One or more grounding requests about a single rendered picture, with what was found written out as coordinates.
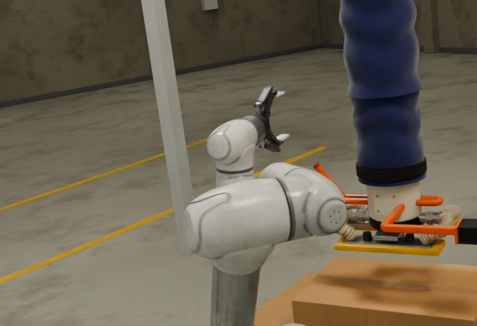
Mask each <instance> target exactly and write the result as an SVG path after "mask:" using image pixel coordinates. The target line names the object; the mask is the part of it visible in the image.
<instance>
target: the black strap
mask: <svg viewBox="0 0 477 326"><path fill-rule="evenodd" d="M426 171H427V159H426V157H425V156H424V160H423V161H422V162H421V163H418V164H416V165H411V166H407V167H402V168H389V169H373V168H364V167H363V166H361V165H359V164H358V161H357V162H356V174H357V176H358V177H359V178H360V179H362V180H367V181H371V182H395V181H401V180H409V179H412V178H416V177H418V176H421V175H423V174H424V173H425V172H426Z"/></svg>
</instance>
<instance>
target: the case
mask: <svg viewBox="0 0 477 326"><path fill-rule="evenodd" d="M292 311H293V317H294V323H296V324H302V325H306V326H477V266H465V265H454V264H445V263H427V262H416V261H398V260H389V259H370V258H361V257H351V256H335V257H334V258H333V259H332V260H331V261H330V262H329V263H328V264H327V265H326V266H325V267H324V268H323V269H322V270H321V271H320V272H319V273H318V274H317V275H316V276H315V277H314V278H313V279H312V280H311V281H310V282H309V283H308V284H307V285H306V286H305V287H304V288H303V289H302V290H301V291H300V292H299V293H298V294H297V295H296V296H295V297H294V298H293V299H292Z"/></svg>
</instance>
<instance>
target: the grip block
mask: <svg viewBox="0 0 477 326"><path fill-rule="evenodd" d="M454 236H455V244H473V245H477V219H463V218H460V219H459V221H458V222H457V224H456V226H455V227H454Z"/></svg>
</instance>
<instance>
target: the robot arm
mask: <svg viewBox="0 0 477 326"><path fill-rule="evenodd" d="M284 93H285V91H282V92H278V91H277V90H273V87H264V89H263V91H262V92H261V95H260V97H259V98H258V100H257V102H255V103H254V107H257V112H256V114H255V115H253V116H245V117H243V118H241V119H236V120H232V121H228V122H226V123H224V124H222V125H221V126H219V127H218V128H216V129H215V130H214V131H213V132H212V133H211V134H210V136H209V138H208V139H207V144H206V148H207V153H208V154H209V156H210V157H211V158H212V159H213V160H214V161H215V162H216V188H214V189H212V190H209V191H207V192H205V193H203V194H201V195H200V196H198V197H196V198H195V199H193V201H191V202H190V203H189V204H188V206H187V207H186V208H185V211H184V214H183V219H182V223H183V231H184V235H185V240H186V242H187V245H188V247H189V248H191V250H192V251H193V252H194V253H195V254H197V255H198V256H201V257H203V258H206V259H209V260H210V261H211V263H212V291H211V316H210V326H254V322H255V315H256V303H257V296H258V284H259V277H260V271H261V266H262V265H263V264H264V263H265V261H266V260H267V258H268V257H269V256H270V254H271V253H272V251H273V250H274V249H275V245H277V244H281V243H284V242H287V241H293V240H296V239H303V238H307V237H312V236H314V235H315V236H318V237H322V236H327V235H331V234H334V233H336V232H338V231H339V230H340V229H341V228H342V227H343V226H344V224H345V222H346V217H347V211H346V201H345V198H344V196H343V194H342V192H341V191H340V189H339V188H338V187H337V186H336V185H335V184H334V183H333V182H332V181H331V180H330V179H328V178H327V177H325V176H324V175H322V174H321V173H318V172H316V171H313V170H310V169H308V168H304V167H299V166H295V165H290V164H287V163H273V164H271V165H269V166H268V167H266V168H265V169H264V170H263V171H262V173H261V174H260V175H259V177H258V179H256V177H255V176H254V172H253V156H254V151H255V147H256V146H257V145H258V144H260V143H261V144H260V145H259V148H265V149H267V150H269V151H271V152H280V148H279V146H280V145H281V144H282V143H283V142H284V141H283V140H285V139H286V138H288V137H289V136H290V135H289V134H281V135H279V136H277V137H275V136H274V135H273V132H272V131H271V130H270V123H269V117H270V108H271V105H272V103H273V98H276V97H279V96H280V95H283V94H284ZM266 139H267V140H268V142H267V141H266Z"/></svg>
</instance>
